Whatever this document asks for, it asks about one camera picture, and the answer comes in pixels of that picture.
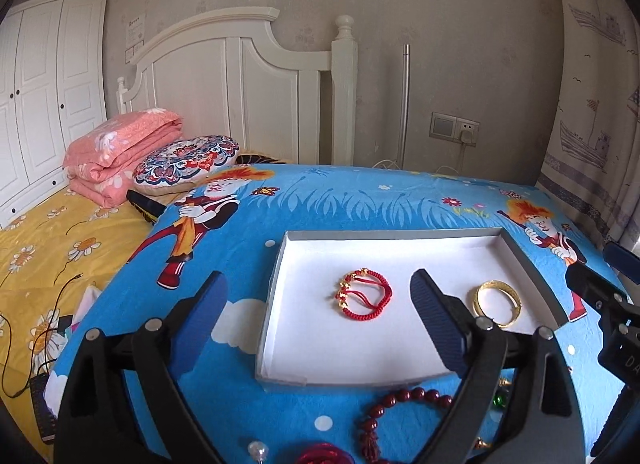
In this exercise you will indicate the green pendant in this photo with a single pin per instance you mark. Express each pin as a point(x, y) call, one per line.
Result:
point(499, 399)

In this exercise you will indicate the wall switch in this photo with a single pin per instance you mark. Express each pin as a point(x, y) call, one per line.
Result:
point(443, 125)

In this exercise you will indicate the metal pole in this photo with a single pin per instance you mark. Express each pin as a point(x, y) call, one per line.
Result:
point(405, 94)

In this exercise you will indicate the white shallow tray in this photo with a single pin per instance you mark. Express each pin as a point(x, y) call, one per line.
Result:
point(350, 344)

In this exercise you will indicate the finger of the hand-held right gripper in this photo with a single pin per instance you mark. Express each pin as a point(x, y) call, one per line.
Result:
point(585, 281)
point(622, 256)

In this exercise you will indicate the round patterned cushion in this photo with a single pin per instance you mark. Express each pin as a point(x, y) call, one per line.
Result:
point(185, 159)

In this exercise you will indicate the white bed headboard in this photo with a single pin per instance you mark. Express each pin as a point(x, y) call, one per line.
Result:
point(200, 84)

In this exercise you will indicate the white wardrobe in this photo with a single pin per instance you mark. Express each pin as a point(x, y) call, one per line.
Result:
point(45, 94)

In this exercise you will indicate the ship printed curtain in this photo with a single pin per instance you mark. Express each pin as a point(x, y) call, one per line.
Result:
point(590, 94)

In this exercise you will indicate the blue cartoon printed sheet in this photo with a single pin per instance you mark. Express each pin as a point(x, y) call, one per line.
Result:
point(350, 194)

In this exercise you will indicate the yellow floral bedsheet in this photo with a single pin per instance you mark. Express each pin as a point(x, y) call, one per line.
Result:
point(40, 244)

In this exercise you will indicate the gold bangle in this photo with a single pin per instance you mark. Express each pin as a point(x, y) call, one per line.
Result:
point(512, 314)

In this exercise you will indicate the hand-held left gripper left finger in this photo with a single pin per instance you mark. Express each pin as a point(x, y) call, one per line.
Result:
point(205, 324)

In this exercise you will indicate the pink folded quilt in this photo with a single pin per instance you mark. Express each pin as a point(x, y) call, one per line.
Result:
point(120, 149)

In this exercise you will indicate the wall socket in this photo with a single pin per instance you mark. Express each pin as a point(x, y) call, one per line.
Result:
point(472, 123)

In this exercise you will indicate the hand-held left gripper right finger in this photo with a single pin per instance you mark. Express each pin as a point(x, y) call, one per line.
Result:
point(435, 319)

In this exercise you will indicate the white wall notice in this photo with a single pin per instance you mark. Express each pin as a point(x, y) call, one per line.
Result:
point(135, 29)

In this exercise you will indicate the black remote control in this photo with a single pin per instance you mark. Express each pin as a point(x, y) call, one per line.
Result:
point(42, 404)

